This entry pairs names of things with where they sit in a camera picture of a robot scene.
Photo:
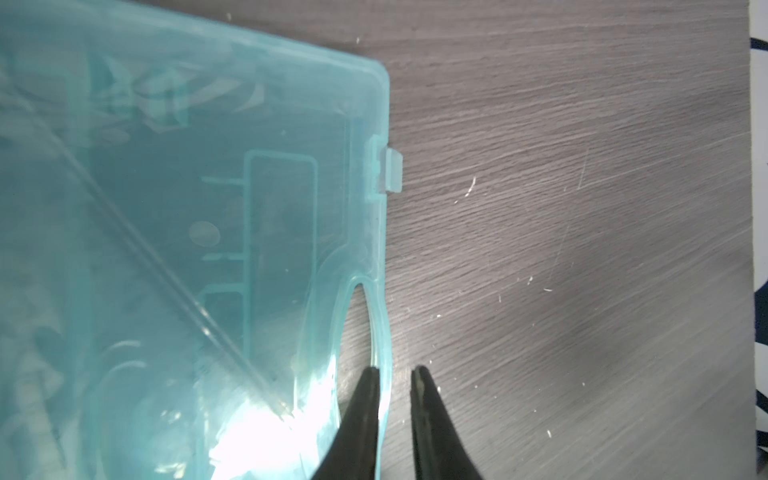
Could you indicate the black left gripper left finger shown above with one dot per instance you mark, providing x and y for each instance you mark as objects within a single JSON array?
[{"x": 353, "y": 453}]

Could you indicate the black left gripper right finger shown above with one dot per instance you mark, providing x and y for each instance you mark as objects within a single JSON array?
[{"x": 437, "y": 449}]

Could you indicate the teal transparent ruler set case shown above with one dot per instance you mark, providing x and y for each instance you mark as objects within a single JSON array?
[{"x": 186, "y": 210}]

